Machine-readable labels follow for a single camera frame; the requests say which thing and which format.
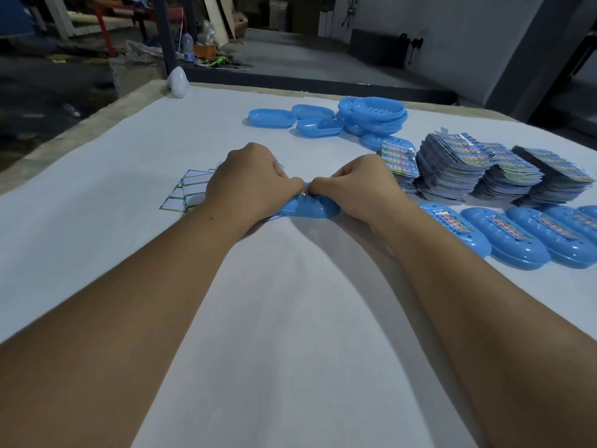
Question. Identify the pile of clear plastic bags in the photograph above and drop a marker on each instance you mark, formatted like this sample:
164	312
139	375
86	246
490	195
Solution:
186	193

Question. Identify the clear plastic water bottle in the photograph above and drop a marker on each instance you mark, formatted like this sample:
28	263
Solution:
188	46

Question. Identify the person's left hand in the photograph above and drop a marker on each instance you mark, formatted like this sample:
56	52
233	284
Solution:
247	181

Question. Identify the plain blue soap box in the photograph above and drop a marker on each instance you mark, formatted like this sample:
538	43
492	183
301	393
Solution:
310	208

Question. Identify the stack of printed label cards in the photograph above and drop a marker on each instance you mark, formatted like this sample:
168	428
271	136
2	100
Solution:
450	166
555	176
509	173
400	164

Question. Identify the person's right hand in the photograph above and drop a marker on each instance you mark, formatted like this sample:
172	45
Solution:
368	191

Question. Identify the person's right thumb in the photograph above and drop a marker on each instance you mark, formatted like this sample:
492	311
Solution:
324	186

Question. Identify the person's left forearm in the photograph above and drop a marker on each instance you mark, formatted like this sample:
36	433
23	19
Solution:
116	331

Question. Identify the red metal frame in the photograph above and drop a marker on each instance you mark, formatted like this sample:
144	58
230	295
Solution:
116	16

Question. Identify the black wall box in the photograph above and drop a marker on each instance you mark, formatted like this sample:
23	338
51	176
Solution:
378	47

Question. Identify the labelled blue soap box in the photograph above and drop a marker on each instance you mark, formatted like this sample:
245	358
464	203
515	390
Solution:
458	228
552	234
589	211
576	220
506	236

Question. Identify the white table cloth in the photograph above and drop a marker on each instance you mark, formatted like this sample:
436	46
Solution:
280	298

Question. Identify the blue soap box half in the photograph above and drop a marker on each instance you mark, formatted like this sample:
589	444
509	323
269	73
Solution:
311	110
375	141
271	118
320	128

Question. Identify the stack of blue soap dishes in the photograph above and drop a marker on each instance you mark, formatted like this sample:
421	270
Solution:
375	114

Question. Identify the white plastic oval object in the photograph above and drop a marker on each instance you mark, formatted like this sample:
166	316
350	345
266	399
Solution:
177	82

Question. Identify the dark metal post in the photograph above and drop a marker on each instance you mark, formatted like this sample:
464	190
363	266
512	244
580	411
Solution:
163	32

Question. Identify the orange box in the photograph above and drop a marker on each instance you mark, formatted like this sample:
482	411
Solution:
205	51

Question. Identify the person's left thumb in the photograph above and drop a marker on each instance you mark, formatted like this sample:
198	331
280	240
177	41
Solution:
291	187

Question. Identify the person's right forearm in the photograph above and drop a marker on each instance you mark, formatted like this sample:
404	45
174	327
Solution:
489	321

